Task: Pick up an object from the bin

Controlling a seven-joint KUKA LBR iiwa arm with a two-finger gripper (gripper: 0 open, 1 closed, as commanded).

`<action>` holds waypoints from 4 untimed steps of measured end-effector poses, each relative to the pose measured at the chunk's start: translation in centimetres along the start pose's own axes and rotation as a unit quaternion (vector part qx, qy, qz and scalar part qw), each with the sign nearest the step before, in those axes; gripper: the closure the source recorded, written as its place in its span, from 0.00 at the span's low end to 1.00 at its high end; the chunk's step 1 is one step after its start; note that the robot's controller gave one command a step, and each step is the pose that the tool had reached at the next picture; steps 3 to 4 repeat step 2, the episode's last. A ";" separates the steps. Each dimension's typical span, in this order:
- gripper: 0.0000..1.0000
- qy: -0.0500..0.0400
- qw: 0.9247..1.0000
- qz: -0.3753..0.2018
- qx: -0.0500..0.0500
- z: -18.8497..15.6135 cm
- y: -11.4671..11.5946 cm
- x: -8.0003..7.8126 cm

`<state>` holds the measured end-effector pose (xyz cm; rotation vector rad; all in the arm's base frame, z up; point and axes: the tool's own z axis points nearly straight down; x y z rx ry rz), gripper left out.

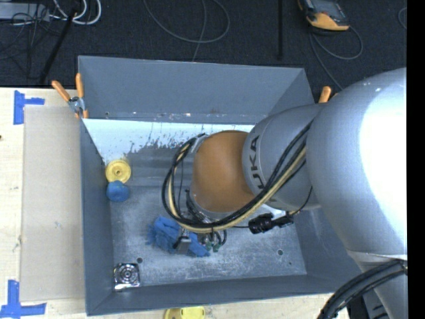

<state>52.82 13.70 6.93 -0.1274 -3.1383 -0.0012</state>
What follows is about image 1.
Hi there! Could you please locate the black cylinder on white bracket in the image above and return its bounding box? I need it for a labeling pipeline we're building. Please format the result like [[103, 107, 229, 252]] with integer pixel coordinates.
[[248, 211, 296, 235]]

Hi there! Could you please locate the grey metal bin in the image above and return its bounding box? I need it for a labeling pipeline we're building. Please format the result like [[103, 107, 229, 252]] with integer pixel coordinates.
[[77, 55, 363, 317]]

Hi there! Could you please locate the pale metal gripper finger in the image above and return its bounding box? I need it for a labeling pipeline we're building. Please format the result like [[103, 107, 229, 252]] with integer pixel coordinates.
[[173, 235, 193, 255]]

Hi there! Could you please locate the silver square ringed plate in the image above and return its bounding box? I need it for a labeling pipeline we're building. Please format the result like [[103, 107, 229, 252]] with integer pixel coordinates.
[[113, 263, 141, 292]]

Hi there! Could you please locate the pale flat board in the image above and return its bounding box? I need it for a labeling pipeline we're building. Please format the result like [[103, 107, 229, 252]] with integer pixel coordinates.
[[19, 104, 86, 302]]

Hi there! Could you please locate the blue round soft ball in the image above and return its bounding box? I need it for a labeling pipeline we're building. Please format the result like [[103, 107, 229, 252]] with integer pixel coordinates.
[[106, 180, 130, 203]]

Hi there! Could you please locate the yellow round toy wheel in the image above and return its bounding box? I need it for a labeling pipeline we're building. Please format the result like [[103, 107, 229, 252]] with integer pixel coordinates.
[[105, 159, 132, 184]]

